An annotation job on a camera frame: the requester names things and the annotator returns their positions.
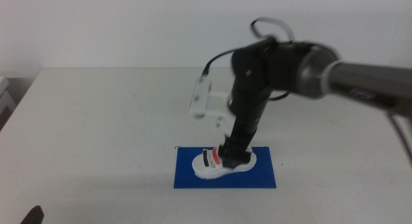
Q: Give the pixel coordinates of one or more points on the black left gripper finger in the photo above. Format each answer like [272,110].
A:
[33,217]

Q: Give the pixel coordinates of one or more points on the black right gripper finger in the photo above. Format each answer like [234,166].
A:
[224,152]
[239,159]

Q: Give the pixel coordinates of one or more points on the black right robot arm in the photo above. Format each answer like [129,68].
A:
[354,80]

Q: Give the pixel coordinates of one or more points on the blue rectangular mat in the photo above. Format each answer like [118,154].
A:
[264,175]

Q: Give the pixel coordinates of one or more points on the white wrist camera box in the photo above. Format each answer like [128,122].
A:
[201,98]

